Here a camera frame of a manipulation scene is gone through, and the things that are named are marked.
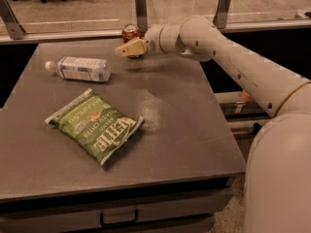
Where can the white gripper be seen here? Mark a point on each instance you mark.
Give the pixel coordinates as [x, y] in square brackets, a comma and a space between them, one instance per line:
[152, 39]

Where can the red coke can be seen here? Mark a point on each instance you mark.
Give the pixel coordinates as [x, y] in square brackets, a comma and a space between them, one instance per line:
[130, 32]

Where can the green jalapeno chip bag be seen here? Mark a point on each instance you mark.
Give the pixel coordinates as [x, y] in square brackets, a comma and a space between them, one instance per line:
[98, 127]

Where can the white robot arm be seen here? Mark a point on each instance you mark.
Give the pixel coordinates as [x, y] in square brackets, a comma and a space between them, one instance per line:
[277, 190]

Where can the clear plastic water bottle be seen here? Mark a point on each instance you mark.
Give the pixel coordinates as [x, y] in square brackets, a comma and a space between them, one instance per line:
[80, 69]

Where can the grey cabinet drawer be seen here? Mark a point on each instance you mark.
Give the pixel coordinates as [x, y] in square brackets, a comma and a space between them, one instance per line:
[186, 212]

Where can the middle metal bracket post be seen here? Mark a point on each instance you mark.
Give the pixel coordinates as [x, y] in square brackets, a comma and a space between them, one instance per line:
[141, 15]

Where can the metal bracket post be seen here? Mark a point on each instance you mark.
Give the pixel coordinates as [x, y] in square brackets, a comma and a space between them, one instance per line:
[220, 17]
[15, 30]
[141, 15]

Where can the right metal bracket post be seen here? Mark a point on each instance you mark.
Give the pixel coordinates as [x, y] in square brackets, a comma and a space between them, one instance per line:
[220, 17]

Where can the left metal bracket post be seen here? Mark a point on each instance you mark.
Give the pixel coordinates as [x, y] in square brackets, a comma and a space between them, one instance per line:
[15, 30]

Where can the black drawer handle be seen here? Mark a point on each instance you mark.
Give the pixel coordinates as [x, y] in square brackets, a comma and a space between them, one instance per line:
[118, 218]

